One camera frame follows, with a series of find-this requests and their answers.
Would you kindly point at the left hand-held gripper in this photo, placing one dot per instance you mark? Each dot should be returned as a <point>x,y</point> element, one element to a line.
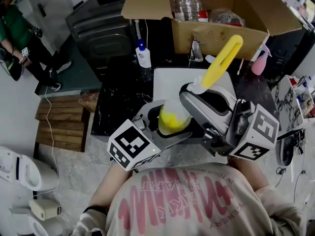
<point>130,144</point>

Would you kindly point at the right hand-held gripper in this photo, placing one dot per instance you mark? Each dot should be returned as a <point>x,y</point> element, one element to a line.
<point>263,129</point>

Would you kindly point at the yellow handled bottle brush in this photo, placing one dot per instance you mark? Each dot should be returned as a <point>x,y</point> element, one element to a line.
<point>221,63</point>

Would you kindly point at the person's right forearm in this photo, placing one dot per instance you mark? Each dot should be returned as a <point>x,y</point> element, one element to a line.
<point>248,172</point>

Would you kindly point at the person's left forearm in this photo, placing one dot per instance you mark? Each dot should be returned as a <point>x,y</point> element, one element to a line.
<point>108,185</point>

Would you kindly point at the white rectangular sink basin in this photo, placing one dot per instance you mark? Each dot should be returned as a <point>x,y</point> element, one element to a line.
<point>169,82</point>

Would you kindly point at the small white soap bar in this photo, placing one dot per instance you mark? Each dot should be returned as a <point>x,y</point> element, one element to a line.
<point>209,58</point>

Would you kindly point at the thin wooden stick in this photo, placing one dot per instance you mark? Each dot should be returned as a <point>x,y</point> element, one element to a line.
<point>240,66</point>

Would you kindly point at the chrome faucet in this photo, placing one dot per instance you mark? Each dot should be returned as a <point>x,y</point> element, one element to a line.
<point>197,51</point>

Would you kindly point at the pink spray bottle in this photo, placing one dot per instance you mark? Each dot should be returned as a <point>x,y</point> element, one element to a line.
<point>258,65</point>

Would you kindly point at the open cardboard box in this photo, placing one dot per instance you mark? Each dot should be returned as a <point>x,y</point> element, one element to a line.
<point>216,39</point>

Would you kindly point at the white blue pump soap bottle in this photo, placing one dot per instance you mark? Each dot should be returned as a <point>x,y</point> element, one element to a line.
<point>144,58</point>

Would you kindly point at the marble pattern storage rack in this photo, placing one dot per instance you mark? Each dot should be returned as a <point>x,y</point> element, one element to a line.
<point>283,102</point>

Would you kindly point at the brown mottled board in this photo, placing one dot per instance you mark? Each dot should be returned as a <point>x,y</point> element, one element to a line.
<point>88,102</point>

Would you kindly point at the black oval device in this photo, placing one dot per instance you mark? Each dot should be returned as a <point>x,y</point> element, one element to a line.
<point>285,151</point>

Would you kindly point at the clear plastic bag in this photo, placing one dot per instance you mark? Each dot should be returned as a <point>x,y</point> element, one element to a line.
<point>226,17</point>

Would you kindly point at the red white container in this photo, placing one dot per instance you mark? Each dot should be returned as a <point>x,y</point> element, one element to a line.
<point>203,16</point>

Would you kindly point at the black cabinet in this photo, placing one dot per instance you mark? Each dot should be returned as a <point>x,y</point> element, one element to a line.
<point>285,48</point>

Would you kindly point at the grey raised platform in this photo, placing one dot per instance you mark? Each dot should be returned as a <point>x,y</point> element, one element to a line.
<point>73,82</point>

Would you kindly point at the brown wooden pallet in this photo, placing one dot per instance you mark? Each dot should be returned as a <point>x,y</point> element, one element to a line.
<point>61,124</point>

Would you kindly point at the large clear plastic bottle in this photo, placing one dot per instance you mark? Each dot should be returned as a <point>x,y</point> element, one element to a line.
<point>187,2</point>

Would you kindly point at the beige shirt with pink print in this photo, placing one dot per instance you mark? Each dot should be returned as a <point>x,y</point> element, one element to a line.
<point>248,205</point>

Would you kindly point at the black wristband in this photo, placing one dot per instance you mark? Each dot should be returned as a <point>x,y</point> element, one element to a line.
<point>96,208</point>

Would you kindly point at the black washing machine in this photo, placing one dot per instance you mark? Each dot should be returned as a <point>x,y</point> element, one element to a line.
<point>98,36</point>

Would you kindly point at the beige power adapter box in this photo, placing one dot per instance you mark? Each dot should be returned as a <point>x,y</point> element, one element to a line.
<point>44,209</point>

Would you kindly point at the white toilet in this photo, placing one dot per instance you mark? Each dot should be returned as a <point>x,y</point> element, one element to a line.
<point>23,169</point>

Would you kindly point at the white plastic appliance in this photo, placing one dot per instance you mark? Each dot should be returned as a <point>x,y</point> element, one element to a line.
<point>44,226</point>

